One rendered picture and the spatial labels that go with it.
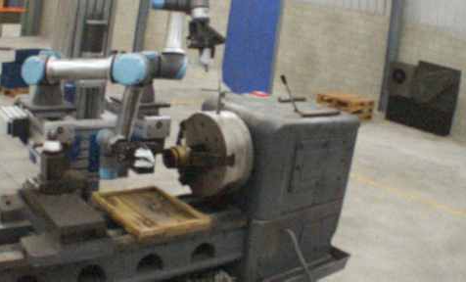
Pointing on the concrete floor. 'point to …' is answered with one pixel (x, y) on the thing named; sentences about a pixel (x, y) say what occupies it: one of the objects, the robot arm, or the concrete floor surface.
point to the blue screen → (251, 46)
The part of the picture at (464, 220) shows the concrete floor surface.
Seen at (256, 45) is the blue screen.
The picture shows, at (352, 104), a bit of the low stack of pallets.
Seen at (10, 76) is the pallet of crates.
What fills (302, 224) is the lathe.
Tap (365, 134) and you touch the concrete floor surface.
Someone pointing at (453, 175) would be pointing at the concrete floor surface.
